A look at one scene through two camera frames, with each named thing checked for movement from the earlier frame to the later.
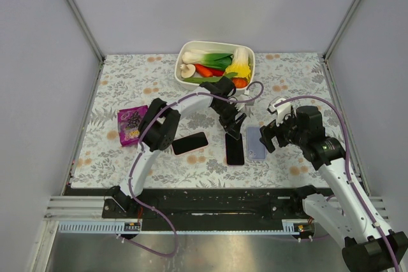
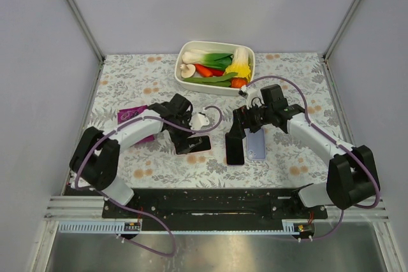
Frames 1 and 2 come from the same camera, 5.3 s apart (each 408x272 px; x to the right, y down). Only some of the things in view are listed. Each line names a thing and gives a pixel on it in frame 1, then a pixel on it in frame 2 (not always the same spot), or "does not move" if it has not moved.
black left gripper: x=232 y=119 to x=180 y=135
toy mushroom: x=187 y=71 does not move
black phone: x=234 y=150 does not move
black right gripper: x=274 y=133 to x=241 y=120
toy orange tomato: x=240 y=82 does not move
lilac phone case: x=255 y=149 does not move
